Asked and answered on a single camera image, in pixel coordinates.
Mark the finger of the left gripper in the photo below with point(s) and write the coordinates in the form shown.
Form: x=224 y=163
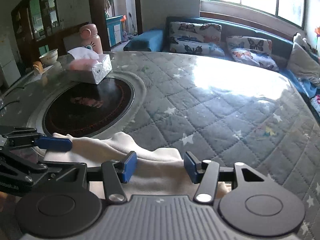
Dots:
x=38 y=171
x=26 y=137

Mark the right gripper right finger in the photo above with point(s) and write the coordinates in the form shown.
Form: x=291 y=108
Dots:
x=204 y=173

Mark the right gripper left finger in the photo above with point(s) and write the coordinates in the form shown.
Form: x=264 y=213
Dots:
x=115 y=173

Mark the cream sweatshirt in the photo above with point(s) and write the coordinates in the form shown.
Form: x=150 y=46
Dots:
x=158 y=172

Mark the white refrigerator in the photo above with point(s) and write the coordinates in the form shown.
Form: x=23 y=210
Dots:
x=9 y=70

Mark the black induction cooktop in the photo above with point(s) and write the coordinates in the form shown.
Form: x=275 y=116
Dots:
x=87 y=109

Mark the ceramic bowl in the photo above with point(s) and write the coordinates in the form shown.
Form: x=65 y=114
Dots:
x=49 y=58

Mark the tissue box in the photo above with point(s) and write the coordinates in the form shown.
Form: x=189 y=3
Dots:
x=87 y=66

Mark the dark wooden cabinet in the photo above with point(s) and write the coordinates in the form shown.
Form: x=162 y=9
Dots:
x=35 y=23

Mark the pink water bottle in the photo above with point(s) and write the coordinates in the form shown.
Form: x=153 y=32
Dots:
x=90 y=38

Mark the right butterfly pillow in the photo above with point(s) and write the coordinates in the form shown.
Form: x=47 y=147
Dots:
x=253 y=51

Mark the butterfly pillow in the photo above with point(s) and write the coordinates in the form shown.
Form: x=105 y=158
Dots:
x=253 y=51
x=195 y=39

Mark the left butterfly pillow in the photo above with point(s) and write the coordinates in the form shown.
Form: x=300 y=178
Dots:
x=195 y=39

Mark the blue sofa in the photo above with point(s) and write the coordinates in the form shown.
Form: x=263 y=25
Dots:
x=157 y=40

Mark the grey cushion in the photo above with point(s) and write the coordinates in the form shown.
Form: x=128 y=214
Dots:
x=302 y=65

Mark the colourful pinwheel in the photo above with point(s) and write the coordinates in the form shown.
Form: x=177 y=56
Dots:
x=317 y=31

